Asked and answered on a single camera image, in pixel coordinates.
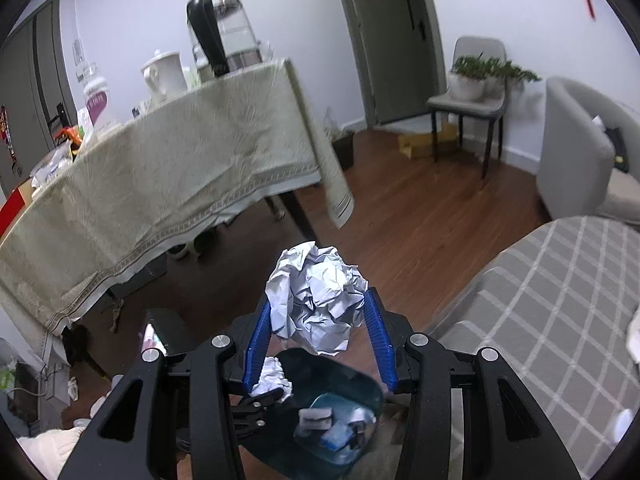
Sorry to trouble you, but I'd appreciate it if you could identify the glass kettle with black handle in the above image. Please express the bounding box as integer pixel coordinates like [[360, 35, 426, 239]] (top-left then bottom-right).
[[186, 0, 261, 81]]

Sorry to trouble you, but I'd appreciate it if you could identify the white cloth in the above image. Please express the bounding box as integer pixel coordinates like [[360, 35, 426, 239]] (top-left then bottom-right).
[[17, 427, 88, 471]]

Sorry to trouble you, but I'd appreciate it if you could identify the grey storage box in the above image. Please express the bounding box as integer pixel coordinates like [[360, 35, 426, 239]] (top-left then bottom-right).
[[15, 360, 71, 421]]

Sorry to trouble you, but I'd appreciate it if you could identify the grey chequered tablecloth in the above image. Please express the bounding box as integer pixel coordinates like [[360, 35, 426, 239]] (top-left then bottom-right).
[[425, 216, 640, 480]]

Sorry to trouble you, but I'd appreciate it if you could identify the white ceramic teapot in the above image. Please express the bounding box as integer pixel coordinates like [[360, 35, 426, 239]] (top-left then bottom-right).
[[141, 50, 188, 106]]

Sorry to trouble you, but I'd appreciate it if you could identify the white plastic bag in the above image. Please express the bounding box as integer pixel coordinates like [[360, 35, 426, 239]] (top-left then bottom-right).
[[30, 140, 76, 186]]

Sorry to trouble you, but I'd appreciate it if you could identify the white paper ball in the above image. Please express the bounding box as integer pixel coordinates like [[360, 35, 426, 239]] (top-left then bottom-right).
[[265, 241, 368, 357], [250, 356, 293, 403]]

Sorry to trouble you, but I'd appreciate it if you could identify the table with beige tablecloth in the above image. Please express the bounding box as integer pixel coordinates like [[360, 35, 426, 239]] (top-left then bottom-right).
[[0, 57, 356, 336]]

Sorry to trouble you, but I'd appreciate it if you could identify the grey door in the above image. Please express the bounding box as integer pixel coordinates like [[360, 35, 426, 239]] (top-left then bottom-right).
[[330, 0, 448, 128]]

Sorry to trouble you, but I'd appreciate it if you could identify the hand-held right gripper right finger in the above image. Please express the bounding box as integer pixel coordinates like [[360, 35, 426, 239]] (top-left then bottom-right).
[[363, 287, 583, 480]]

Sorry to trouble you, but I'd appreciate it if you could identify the dark teal trash bin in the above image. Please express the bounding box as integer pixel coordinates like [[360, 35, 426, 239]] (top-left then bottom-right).
[[240, 347, 386, 471]]

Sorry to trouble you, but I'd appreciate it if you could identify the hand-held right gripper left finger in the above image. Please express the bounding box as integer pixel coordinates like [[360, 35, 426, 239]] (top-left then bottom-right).
[[57, 300, 273, 480]]

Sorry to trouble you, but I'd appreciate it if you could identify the black storage bin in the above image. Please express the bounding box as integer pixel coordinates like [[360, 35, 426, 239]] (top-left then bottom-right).
[[330, 129, 356, 171]]

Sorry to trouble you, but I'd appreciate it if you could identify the flat cardboard box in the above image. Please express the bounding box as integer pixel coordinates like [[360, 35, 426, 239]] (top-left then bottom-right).
[[397, 122, 458, 160]]

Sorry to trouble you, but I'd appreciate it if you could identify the red cardboard box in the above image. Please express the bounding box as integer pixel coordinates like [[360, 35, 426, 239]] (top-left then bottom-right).
[[0, 180, 36, 238]]

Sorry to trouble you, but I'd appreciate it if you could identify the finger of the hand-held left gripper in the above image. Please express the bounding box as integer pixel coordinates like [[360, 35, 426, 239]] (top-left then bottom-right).
[[230, 389, 286, 442]]

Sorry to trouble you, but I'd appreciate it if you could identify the grey armchair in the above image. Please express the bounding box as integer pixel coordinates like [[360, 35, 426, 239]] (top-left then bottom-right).
[[536, 76, 640, 226]]

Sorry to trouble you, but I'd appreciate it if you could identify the orange snack packet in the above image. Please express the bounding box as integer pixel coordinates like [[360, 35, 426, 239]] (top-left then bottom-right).
[[55, 125, 86, 153]]

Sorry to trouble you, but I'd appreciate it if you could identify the blue white tissue packet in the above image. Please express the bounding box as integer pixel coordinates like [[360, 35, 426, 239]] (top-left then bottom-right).
[[320, 420, 361, 453]]

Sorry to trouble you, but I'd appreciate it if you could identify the white bottle with purple label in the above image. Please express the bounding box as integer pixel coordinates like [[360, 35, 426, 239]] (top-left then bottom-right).
[[70, 37, 118, 128]]

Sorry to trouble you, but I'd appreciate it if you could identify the potted plant in white pot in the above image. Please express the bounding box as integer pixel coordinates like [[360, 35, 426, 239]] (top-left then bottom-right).
[[482, 57, 543, 96], [447, 55, 488, 101]]

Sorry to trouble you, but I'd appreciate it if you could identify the grey chair with black legs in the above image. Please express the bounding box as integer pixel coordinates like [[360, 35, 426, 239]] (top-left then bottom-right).
[[426, 36, 508, 180]]

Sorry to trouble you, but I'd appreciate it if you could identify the grey wardrobe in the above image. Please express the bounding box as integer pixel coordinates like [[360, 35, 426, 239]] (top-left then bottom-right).
[[0, 0, 76, 196]]

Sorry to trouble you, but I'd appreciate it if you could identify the dark wooden table leg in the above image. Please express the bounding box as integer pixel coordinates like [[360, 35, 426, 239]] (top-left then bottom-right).
[[262, 190, 318, 241]]

